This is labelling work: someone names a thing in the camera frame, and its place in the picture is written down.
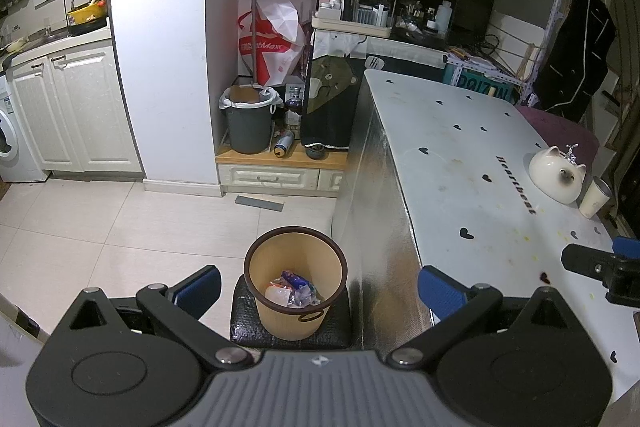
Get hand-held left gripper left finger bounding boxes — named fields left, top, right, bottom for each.
left=50, top=264, right=253, bottom=370

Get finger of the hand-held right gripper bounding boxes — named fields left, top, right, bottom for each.
left=613, top=235, right=640, bottom=259
left=560, top=243, right=621, bottom=281

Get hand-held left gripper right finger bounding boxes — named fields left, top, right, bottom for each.
left=385, top=264, right=591, bottom=370

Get pink white plastic bag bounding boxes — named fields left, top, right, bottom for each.
left=264, top=284, right=293, bottom=308

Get beige wastebasket with brown rim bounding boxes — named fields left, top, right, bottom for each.
left=243, top=225, right=349, bottom=342

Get grey trash bin with liner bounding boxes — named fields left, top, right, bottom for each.
left=218, top=85, right=281, bottom=156

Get white cup with metal rim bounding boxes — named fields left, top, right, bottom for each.
left=578, top=176, right=612, bottom=221

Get white cat-shaped ceramic jar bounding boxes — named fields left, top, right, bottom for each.
left=528, top=144, right=587, bottom=206

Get grey flat floor slab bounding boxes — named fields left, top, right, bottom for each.
left=234, top=194, right=285, bottom=212

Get black cushioned stool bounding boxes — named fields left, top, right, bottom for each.
left=229, top=274, right=354, bottom=351

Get purple chair cushion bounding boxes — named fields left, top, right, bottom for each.
left=515, top=105, right=601, bottom=168

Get low wooden cabinet with drawers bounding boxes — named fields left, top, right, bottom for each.
left=214, top=139, right=349, bottom=198

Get spray can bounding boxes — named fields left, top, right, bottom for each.
left=273, top=129, right=296, bottom=158

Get black jacket with white trim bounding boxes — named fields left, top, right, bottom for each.
left=530, top=0, right=617, bottom=124

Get teal cardboard box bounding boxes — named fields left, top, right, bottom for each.
left=455, top=66, right=516, bottom=106

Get black bear print cloth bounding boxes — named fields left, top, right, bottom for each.
left=301, top=54, right=362, bottom=150

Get white kitchen cabinets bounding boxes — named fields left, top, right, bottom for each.
left=9, top=37, right=146, bottom=180

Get white washing machine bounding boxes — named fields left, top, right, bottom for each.
left=0, top=74, right=51, bottom=184

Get white perforated metal rack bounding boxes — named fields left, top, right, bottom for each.
left=443, top=0, right=571, bottom=103

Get red white shopping bag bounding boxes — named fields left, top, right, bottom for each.
left=236, top=0, right=307, bottom=88

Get white plastic bottle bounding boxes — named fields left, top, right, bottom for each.
left=435, top=0, right=454, bottom=33

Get white cosmetics organizer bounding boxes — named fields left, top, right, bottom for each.
left=310, top=0, right=401, bottom=40

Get yellow basin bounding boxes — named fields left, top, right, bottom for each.
left=67, top=4, right=109, bottom=26

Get mop handle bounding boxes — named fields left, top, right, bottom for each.
left=249, top=0, right=264, bottom=88

